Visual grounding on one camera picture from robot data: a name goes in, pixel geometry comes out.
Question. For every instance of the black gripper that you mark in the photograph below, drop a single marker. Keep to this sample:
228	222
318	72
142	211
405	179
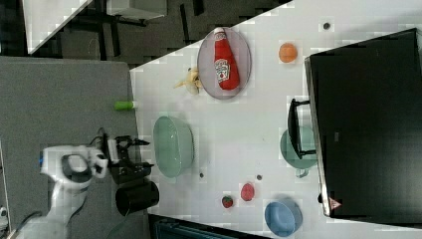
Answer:
122	169

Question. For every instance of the orange toy fruit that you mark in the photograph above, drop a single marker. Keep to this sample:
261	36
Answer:
288	53

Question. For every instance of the blue crate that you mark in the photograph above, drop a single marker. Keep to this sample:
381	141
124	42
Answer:
167	229

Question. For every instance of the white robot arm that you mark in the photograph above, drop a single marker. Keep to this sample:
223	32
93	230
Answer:
73	168

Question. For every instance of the dark green cup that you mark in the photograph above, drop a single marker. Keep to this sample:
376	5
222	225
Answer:
299	153

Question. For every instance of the red ketchup bottle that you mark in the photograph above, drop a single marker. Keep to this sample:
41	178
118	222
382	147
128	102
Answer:
224	62

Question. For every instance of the light green plastic strainer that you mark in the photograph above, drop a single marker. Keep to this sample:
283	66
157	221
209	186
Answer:
173	146

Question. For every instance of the black toaster oven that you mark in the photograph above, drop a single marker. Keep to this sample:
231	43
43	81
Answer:
366	107

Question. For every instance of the toy strawberry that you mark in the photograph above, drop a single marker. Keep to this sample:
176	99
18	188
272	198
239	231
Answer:
227	201

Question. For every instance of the green cylinder object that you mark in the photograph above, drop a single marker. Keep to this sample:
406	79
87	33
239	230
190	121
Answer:
123	106

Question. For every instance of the lower black cylinder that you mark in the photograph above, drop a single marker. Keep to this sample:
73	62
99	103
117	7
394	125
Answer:
133	198

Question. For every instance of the grey round plate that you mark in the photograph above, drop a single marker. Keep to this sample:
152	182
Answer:
205	63

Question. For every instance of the blue bowl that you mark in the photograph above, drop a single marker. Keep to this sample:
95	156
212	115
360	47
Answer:
283	217

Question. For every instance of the red toy fruit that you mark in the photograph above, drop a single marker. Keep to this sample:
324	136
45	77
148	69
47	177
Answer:
247	192

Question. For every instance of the peeled toy banana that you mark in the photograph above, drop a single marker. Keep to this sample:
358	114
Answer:
191	82

